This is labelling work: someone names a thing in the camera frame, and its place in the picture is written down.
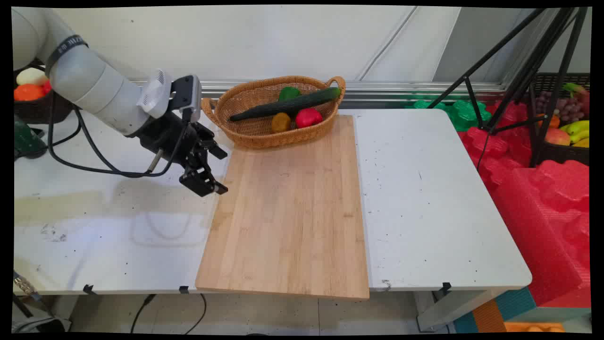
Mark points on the woven wicker basket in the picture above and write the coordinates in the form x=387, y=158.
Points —
x=264, y=134

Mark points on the dark green cucumber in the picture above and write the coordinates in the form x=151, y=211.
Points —
x=283, y=106

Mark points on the black table edge clip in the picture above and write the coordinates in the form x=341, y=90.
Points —
x=446, y=287
x=88, y=289
x=184, y=290

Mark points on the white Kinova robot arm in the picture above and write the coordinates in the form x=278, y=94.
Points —
x=94, y=85

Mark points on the dark green clamp base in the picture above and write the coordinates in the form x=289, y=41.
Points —
x=27, y=139

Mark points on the teal and orange foam mat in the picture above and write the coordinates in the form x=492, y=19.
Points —
x=514, y=304

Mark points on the red foam mat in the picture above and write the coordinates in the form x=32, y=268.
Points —
x=495, y=146
x=542, y=226

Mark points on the black tripod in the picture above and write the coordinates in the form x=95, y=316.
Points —
x=535, y=63

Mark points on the yellow-brown round fruit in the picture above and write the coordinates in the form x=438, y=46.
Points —
x=281, y=123

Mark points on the orange fruit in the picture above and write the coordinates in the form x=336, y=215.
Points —
x=29, y=92

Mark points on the white table leg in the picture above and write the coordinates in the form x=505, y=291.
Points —
x=453, y=307

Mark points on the green bell pepper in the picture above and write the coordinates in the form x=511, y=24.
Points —
x=288, y=93

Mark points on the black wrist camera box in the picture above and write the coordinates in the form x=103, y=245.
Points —
x=186, y=94

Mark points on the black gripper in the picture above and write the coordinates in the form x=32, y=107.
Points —
x=165, y=137

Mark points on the black plastic crate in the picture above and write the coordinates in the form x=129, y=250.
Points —
x=561, y=153

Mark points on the cream coloured fruit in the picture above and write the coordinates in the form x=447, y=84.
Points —
x=32, y=76

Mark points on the dark fruit bowl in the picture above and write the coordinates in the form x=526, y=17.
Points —
x=37, y=111

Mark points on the purple grape bunch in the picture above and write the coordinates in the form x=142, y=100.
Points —
x=568, y=108

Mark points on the peach coloured fruit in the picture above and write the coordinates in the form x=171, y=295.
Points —
x=557, y=137

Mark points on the wooden cutting board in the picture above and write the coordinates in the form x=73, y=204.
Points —
x=283, y=212

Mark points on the red bell pepper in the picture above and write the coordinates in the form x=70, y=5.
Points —
x=309, y=118

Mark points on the yellow banana bunch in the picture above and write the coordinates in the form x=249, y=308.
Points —
x=579, y=127

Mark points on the green foam mat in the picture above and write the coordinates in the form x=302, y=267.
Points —
x=465, y=115

